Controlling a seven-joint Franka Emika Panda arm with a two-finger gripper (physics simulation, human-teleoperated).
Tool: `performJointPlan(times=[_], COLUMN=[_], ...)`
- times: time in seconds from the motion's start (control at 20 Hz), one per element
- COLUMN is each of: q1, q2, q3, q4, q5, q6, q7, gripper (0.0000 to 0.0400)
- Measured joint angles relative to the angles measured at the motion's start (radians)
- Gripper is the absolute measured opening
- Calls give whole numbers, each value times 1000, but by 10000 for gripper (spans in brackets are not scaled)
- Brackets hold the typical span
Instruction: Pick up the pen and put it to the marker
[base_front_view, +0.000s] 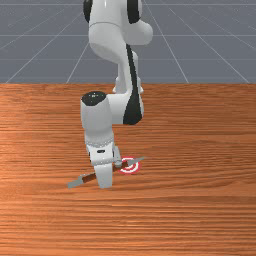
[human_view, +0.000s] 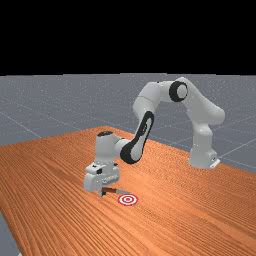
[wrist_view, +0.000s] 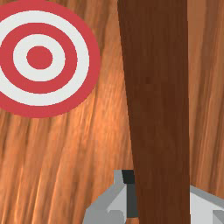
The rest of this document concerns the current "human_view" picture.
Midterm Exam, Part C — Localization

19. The grey tool with brown handle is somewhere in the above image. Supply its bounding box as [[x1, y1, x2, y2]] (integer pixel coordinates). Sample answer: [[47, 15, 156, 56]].
[[101, 187, 128, 196]]

